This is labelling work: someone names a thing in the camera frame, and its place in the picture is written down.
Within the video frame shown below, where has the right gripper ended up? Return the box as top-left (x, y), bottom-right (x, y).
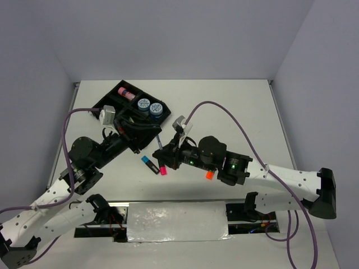
top-left (152, 131), bottom-right (216, 171)

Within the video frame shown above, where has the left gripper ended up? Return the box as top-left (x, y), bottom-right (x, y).
top-left (95, 116), bottom-right (163, 169)

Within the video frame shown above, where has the blue white pen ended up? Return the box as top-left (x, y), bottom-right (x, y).
top-left (156, 135), bottom-right (163, 150)

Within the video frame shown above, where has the pink highlighter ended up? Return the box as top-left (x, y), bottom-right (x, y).
top-left (160, 166), bottom-right (167, 175)

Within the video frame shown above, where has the blue highlighter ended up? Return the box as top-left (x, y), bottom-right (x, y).
top-left (141, 156), bottom-right (160, 174)

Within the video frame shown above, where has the blue tape roll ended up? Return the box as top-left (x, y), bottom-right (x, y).
top-left (149, 103), bottom-right (163, 120)
top-left (137, 98), bottom-right (151, 113)

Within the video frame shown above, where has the pink cap glue bottle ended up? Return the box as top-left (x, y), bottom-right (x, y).
top-left (117, 87), bottom-right (136, 101)

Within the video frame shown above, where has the orange highlighter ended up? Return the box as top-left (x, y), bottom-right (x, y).
top-left (206, 171), bottom-right (215, 180)

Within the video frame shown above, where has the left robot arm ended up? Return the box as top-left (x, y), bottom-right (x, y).
top-left (1, 119), bottom-right (162, 268)

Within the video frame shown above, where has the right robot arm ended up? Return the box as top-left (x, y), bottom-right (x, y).
top-left (153, 136), bottom-right (337, 220)

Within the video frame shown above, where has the black compartment tray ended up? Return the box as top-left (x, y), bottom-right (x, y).
top-left (91, 80), bottom-right (172, 154)

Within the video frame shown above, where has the silver foil panel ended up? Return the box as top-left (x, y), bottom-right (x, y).
top-left (127, 201), bottom-right (231, 243)

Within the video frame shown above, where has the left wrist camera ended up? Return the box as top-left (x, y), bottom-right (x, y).
top-left (99, 105), bottom-right (116, 129)

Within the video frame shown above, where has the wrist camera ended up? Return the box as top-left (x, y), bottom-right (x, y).
top-left (99, 105), bottom-right (116, 129)
top-left (172, 115), bottom-right (193, 147)

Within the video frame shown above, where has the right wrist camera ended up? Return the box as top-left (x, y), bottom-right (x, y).
top-left (172, 115), bottom-right (193, 147)

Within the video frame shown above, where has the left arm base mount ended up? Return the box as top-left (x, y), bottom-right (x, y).
top-left (74, 194), bottom-right (129, 243)

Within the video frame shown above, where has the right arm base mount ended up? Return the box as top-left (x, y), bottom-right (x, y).
top-left (225, 192), bottom-right (279, 235)

